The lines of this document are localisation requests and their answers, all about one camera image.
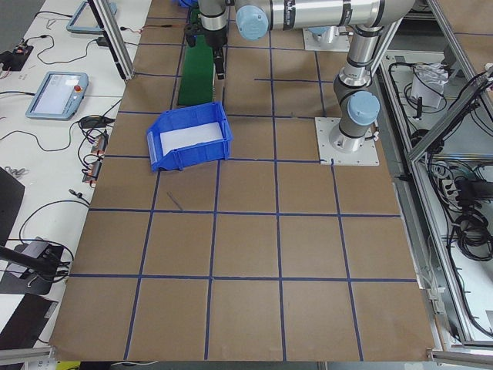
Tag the teach pendant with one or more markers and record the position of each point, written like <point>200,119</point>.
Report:
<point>83,21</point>
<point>59,96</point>

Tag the blue destination bin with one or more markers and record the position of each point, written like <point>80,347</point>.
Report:
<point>187,3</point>

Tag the far teach pendant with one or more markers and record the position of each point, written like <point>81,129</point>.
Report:
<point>83,21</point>

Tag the green conveyor belt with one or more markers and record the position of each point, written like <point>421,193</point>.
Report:
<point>198,73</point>

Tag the near teach pendant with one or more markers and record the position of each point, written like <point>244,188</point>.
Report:
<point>59,96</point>

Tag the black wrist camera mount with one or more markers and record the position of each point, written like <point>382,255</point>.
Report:
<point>191,32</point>

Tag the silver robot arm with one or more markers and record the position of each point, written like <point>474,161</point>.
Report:
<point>367,18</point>

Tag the aluminium frame post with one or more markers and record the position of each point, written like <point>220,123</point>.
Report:
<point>111,32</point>

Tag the white foam bin liner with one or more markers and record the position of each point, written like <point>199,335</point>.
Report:
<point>180,138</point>

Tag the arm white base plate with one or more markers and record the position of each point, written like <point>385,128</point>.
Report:
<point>329,38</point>
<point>336,149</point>

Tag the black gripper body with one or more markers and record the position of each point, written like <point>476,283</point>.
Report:
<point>214,38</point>

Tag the blue source bin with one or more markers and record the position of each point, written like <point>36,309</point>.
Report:
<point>190,155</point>

